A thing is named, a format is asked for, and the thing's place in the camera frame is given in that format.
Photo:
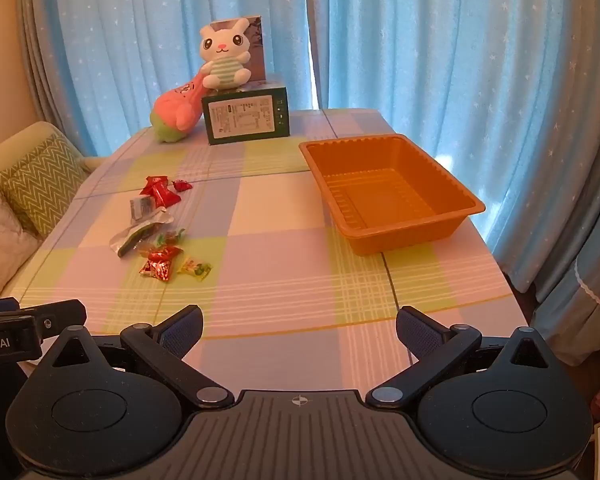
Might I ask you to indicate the pink starfish plush toy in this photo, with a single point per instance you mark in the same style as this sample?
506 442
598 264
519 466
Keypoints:
180 110

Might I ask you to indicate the grey lace-trimmed cover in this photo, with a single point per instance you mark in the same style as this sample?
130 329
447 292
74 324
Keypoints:
580 305

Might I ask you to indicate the red snack packet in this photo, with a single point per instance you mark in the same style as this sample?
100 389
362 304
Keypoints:
152 185
166 197

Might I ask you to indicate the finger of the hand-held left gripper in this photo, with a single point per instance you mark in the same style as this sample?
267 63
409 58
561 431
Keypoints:
62 315

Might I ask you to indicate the brown upright box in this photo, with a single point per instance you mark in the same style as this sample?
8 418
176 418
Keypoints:
256 50

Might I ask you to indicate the silver green snack packet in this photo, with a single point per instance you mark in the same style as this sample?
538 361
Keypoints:
137 235

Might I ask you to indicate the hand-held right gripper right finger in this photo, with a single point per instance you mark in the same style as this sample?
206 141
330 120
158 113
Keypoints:
416 332

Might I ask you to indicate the white bunny plush toy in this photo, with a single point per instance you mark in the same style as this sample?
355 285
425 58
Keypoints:
225 60

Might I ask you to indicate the green zigzag pillow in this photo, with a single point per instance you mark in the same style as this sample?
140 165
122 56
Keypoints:
40 185

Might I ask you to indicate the grey star curtain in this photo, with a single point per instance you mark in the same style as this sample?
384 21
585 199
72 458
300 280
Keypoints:
570 200
35 60

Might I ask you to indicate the green cardboard box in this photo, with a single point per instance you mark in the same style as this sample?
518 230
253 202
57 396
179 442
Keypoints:
245 115

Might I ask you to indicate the small red candy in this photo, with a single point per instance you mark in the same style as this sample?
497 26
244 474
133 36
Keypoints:
182 185

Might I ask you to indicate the orange plastic tray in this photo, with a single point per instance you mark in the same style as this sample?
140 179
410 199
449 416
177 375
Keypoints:
395 195

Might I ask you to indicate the yellow candy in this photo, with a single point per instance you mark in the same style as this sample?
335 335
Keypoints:
195 266

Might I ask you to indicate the white pillow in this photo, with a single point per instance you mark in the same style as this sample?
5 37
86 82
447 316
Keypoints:
5 240

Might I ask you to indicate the red gold candy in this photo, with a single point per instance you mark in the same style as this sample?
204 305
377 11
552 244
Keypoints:
156 271
165 254

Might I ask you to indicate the green candy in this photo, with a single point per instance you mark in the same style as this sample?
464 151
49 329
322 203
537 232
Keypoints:
170 236

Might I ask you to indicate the small grey snack packet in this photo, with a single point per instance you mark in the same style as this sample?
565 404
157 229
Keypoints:
141 208

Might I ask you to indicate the cream sofa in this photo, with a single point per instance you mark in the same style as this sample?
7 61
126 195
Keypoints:
25 135

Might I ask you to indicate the blue star curtain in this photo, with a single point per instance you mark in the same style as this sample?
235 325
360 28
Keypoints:
155 35
430 45

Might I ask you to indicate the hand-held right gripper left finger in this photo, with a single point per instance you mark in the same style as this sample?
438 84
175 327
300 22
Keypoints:
182 332

